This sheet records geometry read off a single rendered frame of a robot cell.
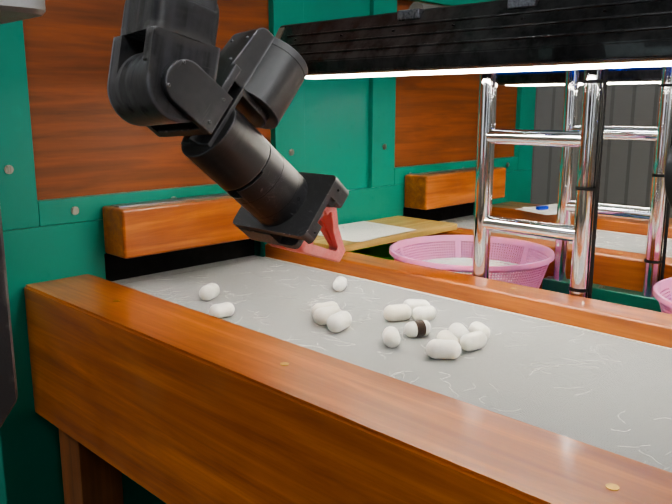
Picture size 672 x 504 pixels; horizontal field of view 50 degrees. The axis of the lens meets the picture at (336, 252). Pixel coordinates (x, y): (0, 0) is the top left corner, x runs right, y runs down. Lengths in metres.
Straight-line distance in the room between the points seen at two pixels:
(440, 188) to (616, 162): 1.14
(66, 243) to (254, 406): 0.50
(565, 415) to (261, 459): 0.27
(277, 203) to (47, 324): 0.46
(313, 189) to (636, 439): 0.34
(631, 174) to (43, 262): 1.95
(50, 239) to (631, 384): 0.75
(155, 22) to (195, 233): 0.58
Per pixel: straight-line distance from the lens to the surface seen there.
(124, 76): 0.59
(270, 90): 0.62
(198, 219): 1.11
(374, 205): 1.46
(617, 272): 1.24
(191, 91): 0.56
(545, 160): 2.69
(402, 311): 0.89
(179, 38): 0.57
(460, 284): 0.99
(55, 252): 1.07
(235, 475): 0.71
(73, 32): 1.09
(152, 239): 1.07
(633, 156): 2.55
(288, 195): 0.63
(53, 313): 0.98
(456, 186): 1.57
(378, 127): 1.46
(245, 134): 0.60
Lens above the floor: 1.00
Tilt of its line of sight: 11 degrees down
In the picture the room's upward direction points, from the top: straight up
